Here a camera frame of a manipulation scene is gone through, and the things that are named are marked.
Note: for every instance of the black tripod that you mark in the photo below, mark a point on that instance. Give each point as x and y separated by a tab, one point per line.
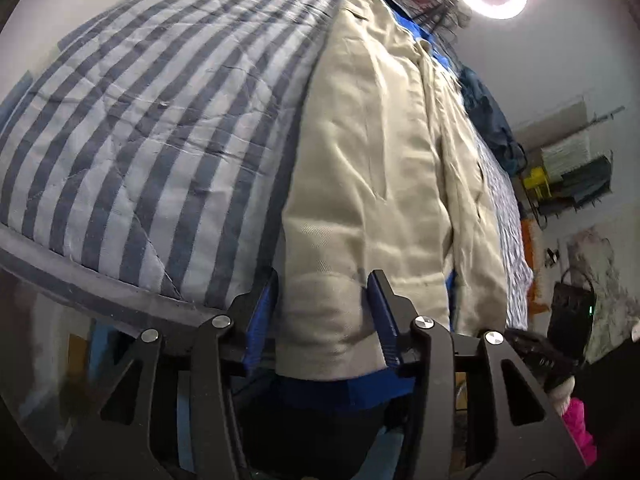
445	10

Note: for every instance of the dark hanging clothes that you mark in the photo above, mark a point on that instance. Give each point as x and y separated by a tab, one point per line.
590	175

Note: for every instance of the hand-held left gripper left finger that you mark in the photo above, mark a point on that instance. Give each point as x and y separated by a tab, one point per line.
262	320

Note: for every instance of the blue striped blanket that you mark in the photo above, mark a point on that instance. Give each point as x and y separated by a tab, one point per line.
150	135

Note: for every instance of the small phone stand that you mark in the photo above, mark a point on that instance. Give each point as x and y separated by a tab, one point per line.
551	256

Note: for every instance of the dark blue cloth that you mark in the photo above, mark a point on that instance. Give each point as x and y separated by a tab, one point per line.
490	115

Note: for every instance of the pink clothing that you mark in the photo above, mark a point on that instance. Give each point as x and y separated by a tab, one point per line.
580	430

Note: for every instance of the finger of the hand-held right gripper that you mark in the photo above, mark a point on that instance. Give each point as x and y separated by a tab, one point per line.
545	360

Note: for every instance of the striped hanging cloth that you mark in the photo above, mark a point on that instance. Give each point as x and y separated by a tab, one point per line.
565	155

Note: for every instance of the black clothes rack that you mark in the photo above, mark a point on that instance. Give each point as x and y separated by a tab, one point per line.
600	116

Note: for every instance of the wall painting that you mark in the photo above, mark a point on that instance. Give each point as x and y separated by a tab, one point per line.
610	285

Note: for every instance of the beige and blue jacket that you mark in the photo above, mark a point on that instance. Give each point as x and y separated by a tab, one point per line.
360	185

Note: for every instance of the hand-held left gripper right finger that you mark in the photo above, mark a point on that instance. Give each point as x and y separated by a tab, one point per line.
382	320

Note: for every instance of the yellow crate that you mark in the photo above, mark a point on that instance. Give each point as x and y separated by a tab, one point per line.
536	180

